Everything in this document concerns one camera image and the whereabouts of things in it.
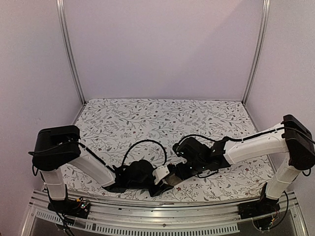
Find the white remote control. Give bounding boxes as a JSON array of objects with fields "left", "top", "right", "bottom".
[{"left": 163, "top": 173, "right": 183, "bottom": 186}]

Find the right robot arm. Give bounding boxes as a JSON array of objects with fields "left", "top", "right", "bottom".
[{"left": 169, "top": 115, "right": 315, "bottom": 214}]

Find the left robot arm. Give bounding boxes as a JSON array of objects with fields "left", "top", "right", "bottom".
[{"left": 28, "top": 125, "right": 173, "bottom": 213}]

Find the floral patterned table mat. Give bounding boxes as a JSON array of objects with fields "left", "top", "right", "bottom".
[{"left": 76, "top": 99, "right": 274, "bottom": 202}]

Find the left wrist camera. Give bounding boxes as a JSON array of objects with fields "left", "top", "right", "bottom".
[{"left": 152, "top": 164, "right": 176, "bottom": 185}]

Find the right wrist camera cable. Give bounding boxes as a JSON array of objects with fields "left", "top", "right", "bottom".
[{"left": 177, "top": 134, "right": 217, "bottom": 146}]

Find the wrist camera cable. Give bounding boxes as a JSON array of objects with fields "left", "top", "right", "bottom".
[
  {"left": 122, "top": 140, "right": 168, "bottom": 170},
  {"left": 177, "top": 134, "right": 217, "bottom": 146}
]

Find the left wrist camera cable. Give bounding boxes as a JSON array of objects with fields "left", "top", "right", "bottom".
[{"left": 122, "top": 140, "right": 168, "bottom": 170}]

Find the front aluminium rail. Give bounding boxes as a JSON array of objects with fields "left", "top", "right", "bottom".
[{"left": 21, "top": 190, "right": 310, "bottom": 236}]

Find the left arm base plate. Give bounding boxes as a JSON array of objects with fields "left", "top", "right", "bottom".
[{"left": 48, "top": 197, "right": 91, "bottom": 219}]

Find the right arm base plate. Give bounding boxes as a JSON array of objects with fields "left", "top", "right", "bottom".
[{"left": 237, "top": 199, "right": 280, "bottom": 219}]

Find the right aluminium frame post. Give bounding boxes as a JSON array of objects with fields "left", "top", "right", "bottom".
[{"left": 242, "top": 0, "right": 270, "bottom": 106}]

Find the aluminium frame post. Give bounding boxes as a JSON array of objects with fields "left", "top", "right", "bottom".
[
  {"left": 242, "top": 0, "right": 270, "bottom": 106},
  {"left": 56, "top": 0, "right": 86, "bottom": 106}
]

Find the left aluminium frame post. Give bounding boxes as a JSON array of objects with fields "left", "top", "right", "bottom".
[{"left": 56, "top": 0, "right": 86, "bottom": 106}]

